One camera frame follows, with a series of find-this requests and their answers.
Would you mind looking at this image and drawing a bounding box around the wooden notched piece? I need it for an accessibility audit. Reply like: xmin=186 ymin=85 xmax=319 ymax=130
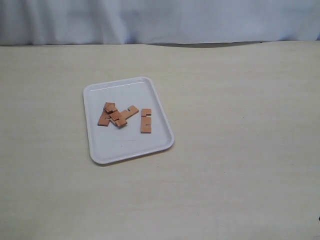
xmin=106 ymin=106 xmax=121 ymax=125
xmin=97 ymin=102 xmax=116 ymax=127
xmin=115 ymin=105 xmax=139 ymax=128
xmin=140 ymin=108 xmax=152 ymax=134

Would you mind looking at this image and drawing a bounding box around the white plastic tray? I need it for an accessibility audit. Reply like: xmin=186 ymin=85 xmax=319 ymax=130
xmin=83 ymin=76 xmax=175 ymax=165

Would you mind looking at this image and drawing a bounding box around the white backdrop curtain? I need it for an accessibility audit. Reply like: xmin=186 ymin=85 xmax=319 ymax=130
xmin=0 ymin=0 xmax=320 ymax=46

